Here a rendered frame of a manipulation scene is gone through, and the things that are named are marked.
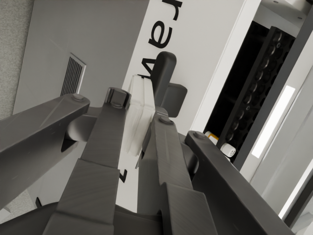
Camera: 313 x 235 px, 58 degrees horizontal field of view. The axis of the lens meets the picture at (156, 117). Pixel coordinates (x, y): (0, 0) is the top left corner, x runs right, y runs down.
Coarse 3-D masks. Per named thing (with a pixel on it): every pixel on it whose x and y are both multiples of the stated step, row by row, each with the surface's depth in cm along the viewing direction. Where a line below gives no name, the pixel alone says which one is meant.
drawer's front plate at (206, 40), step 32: (160, 0) 26; (192, 0) 23; (224, 0) 21; (256, 0) 20; (160, 32) 26; (192, 32) 23; (224, 32) 21; (192, 64) 23; (224, 64) 22; (192, 96) 23; (192, 128) 23; (128, 160) 29; (128, 192) 29
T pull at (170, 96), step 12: (156, 60) 21; (168, 60) 20; (156, 72) 21; (168, 72) 21; (156, 84) 21; (168, 84) 21; (180, 84) 24; (156, 96) 21; (168, 96) 22; (180, 96) 23; (168, 108) 23; (180, 108) 24
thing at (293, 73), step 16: (304, 32) 27; (304, 48) 27; (288, 64) 28; (304, 64) 27; (288, 80) 28; (304, 80) 27; (272, 96) 29; (272, 112) 29; (256, 128) 30; (240, 160) 32; (256, 160) 30
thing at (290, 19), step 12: (264, 0) 32; (276, 0) 29; (288, 0) 28; (300, 0) 29; (264, 12) 36; (276, 12) 36; (288, 12) 33; (300, 12) 31; (264, 24) 37; (276, 24) 39; (288, 24) 40; (300, 24) 39
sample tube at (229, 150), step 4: (208, 132) 35; (208, 136) 34; (212, 136) 34; (216, 136) 34; (212, 140) 34; (216, 140) 34; (224, 144) 33; (228, 144) 33; (224, 148) 33; (228, 148) 32; (232, 148) 32; (224, 152) 33; (228, 152) 32; (232, 152) 32; (228, 156) 32
